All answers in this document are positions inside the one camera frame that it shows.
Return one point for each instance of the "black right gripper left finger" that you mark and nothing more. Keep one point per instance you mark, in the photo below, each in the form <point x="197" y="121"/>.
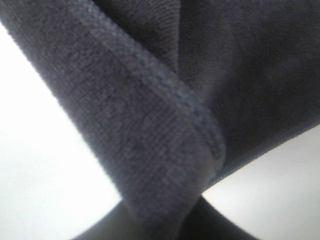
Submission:
<point x="116" y="225"/>

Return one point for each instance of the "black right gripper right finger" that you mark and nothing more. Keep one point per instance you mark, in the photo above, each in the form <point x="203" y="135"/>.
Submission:
<point x="205" y="223"/>

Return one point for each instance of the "dark navy towel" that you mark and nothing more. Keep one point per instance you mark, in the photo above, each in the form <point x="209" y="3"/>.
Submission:
<point x="172" y="96"/>

